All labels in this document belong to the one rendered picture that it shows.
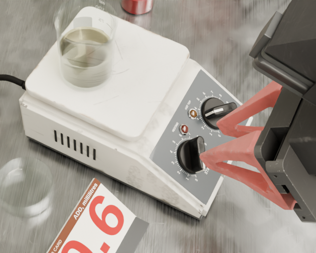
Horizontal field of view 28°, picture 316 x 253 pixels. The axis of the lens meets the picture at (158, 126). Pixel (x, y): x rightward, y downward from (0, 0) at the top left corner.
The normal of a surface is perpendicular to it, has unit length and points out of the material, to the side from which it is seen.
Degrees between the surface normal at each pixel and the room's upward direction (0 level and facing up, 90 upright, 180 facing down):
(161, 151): 30
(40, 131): 90
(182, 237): 0
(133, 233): 0
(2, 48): 0
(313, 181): 49
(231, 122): 89
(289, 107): 41
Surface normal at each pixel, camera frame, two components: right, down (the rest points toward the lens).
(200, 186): 0.52, -0.26
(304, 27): -0.53, -0.67
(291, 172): 0.73, -0.05
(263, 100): -0.39, 0.73
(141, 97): 0.09, -0.54
